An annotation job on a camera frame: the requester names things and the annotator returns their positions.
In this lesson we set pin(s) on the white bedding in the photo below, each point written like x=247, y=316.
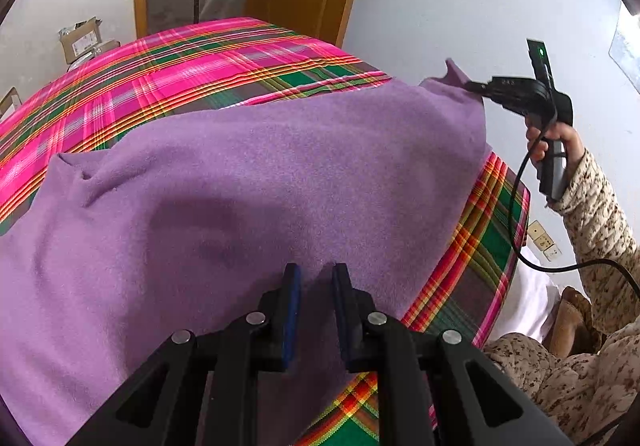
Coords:
x=525, y=296

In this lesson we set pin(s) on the plain brown cardboard box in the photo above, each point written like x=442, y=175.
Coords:
x=9, y=103

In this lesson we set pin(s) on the white wall socket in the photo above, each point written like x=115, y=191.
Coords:
x=552, y=252
x=540, y=233

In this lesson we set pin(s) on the person's right forearm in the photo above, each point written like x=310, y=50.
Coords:
x=600, y=226

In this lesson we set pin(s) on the open cardboard box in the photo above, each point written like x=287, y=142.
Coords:
x=80, y=40

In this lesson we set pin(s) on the pink green plaid blanket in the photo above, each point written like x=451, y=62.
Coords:
x=175, y=65

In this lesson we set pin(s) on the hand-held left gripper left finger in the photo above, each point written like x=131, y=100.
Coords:
x=291, y=311

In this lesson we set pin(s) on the person's right hand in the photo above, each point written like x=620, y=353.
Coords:
x=570, y=138

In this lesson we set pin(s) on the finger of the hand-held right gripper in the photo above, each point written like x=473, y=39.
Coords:
x=482, y=85

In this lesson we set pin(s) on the person's floral clothing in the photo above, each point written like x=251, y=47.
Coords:
x=575, y=386

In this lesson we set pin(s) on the purple fleece garment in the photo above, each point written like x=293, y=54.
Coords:
x=250, y=165

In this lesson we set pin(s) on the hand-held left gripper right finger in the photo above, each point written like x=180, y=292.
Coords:
x=341, y=311

